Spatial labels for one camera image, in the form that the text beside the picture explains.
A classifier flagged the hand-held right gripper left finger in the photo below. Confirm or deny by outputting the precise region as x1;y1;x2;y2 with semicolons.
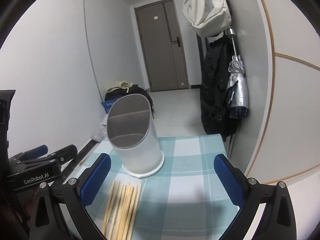
29;152;112;240

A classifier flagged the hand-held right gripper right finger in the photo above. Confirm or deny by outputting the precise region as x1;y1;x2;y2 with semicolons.
214;153;298;240

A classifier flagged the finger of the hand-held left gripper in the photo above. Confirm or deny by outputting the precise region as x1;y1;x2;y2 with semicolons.
49;144;78;167
9;144;49;164

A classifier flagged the pile of wooden chopsticks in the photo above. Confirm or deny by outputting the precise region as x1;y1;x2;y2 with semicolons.
102;179;142;240

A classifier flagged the white plastic utensil holder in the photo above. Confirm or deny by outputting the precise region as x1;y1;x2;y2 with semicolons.
106;93;165;178

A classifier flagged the teal checked tablecloth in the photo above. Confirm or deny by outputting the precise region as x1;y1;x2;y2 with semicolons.
54;134;240;240

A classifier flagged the blue cardboard box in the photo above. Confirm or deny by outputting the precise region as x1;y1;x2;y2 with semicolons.
101;100;118;114

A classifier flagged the beige cloth bag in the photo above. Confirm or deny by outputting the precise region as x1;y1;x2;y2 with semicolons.
107;80;133;93

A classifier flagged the silver folded umbrella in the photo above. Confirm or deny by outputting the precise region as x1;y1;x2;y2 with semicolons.
223;29;250;119

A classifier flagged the black hanging coat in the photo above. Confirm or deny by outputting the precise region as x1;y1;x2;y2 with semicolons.
200;34;247;138

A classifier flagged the black bag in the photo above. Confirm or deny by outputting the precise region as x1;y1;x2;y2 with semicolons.
104;85;154;113

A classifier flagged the white wardrobe with wooden trim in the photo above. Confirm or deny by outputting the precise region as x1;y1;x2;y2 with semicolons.
244;0;320;240

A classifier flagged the grey door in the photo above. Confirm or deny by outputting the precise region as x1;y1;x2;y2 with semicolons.
134;0;189;92

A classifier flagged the white hanging bag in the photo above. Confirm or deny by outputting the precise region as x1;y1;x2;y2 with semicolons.
182;0;231;37

